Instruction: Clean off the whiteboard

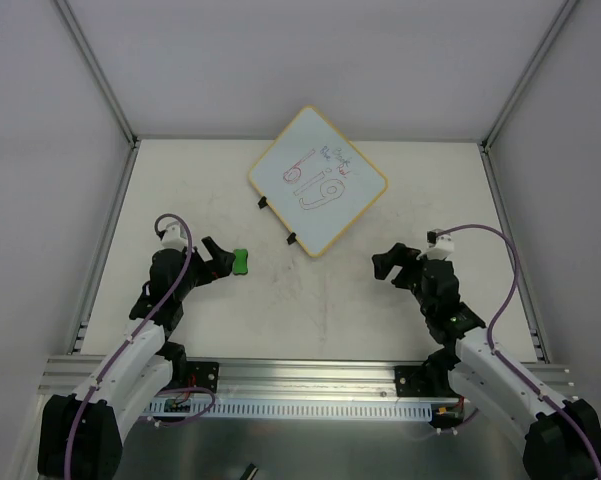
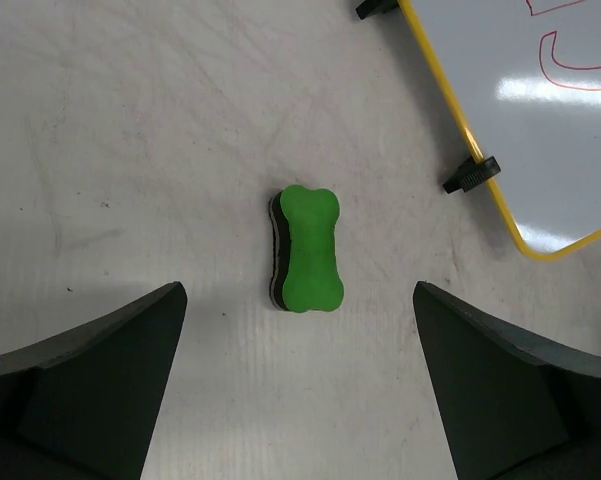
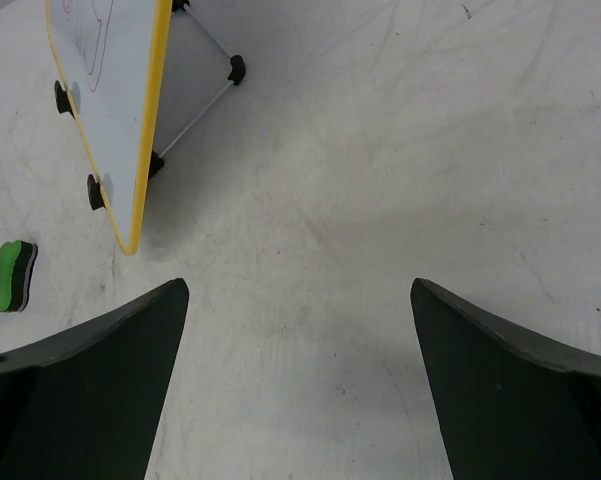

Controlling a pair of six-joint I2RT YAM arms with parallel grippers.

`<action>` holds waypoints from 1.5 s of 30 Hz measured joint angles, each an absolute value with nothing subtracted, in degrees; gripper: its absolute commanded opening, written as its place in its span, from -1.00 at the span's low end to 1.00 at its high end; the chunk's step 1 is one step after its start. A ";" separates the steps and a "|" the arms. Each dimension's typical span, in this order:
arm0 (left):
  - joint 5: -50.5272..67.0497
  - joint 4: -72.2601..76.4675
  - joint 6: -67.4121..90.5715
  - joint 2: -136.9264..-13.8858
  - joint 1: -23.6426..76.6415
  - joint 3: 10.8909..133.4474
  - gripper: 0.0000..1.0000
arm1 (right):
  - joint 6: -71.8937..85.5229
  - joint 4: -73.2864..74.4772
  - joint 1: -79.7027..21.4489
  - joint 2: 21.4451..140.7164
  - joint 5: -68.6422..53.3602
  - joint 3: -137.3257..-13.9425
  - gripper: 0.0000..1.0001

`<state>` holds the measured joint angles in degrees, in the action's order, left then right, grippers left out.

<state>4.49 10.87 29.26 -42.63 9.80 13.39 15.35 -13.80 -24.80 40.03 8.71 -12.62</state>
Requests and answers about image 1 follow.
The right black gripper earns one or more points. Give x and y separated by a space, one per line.
406 268

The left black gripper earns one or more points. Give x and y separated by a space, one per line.
203 266

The green whiteboard eraser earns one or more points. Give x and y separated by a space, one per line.
240 263

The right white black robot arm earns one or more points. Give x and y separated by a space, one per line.
557 438

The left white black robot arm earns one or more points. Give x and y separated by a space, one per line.
82 433

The yellow framed whiteboard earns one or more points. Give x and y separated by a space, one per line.
316 181

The small black object at bottom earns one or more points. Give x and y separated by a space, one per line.
250 472

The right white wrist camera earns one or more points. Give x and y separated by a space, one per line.
440 245

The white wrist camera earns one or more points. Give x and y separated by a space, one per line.
174 238
440 245

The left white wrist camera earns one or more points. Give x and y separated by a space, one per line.
174 238

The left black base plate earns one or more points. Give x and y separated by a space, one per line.
202 374

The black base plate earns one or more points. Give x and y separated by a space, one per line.
412 381
202 374

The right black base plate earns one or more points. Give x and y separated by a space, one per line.
412 381

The aluminium mounting rail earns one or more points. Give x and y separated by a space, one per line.
289 379

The white slotted cable duct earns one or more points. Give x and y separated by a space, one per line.
391 410

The left aluminium frame post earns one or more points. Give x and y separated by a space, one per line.
86 52

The aluminium frame post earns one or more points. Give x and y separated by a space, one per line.
531 68
86 52

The right aluminium frame post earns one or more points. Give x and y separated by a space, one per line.
531 68

